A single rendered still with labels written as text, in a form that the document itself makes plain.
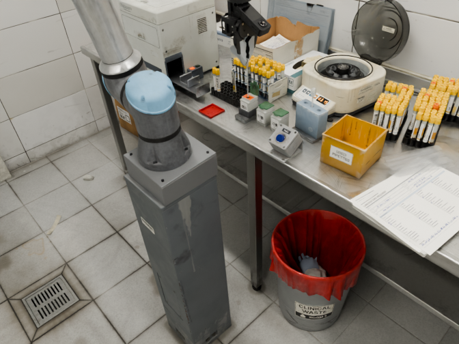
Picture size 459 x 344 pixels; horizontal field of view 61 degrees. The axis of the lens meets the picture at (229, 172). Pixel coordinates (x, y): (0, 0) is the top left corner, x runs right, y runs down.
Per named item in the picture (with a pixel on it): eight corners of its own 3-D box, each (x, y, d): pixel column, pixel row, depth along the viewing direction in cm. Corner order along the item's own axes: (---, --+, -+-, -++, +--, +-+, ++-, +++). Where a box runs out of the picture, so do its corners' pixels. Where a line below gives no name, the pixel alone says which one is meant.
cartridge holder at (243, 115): (234, 118, 138) (234, 109, 135) (253, 108, 142) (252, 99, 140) (245, 124, 135) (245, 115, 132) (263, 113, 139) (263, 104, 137)
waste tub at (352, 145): (318, 161, 117) (321, 133, 111) (341, 140, 124) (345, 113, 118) (359, 179, 110) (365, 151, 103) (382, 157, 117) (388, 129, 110)
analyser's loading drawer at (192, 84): (165, 80, 159) (163, 68, 155) (178, 75, 162) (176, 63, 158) (197, 97, 146) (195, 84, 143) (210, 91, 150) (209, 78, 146)
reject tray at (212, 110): (198, 112, 142) (198, 110, 142) (212, 104, 146) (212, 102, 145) (210, 119, 138) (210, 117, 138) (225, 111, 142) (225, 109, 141)
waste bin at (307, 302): (251, 300, 180) (248, 237, 152) (302, 254, 198) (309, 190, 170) (317, 360, 158) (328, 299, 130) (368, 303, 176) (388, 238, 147)
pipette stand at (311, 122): (291, 130, 130) (292, 104, 124) (307, 123, 133) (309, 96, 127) (312, 144, 124) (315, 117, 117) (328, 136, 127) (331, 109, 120)
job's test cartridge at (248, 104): (240, 113, 138) (240, 97, 133) (250, 108, 140) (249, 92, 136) (248, 117, 135) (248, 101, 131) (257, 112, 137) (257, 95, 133)
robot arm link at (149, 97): (148, 145, 99) (136, 99, 89) (126, 121, 107) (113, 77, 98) (189, 126, 103) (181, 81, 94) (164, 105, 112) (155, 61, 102)
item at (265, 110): (256, 123, 135) (256, 106, 130) (266, 117, 137) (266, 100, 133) (264, 127, 132) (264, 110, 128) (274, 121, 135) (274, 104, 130)
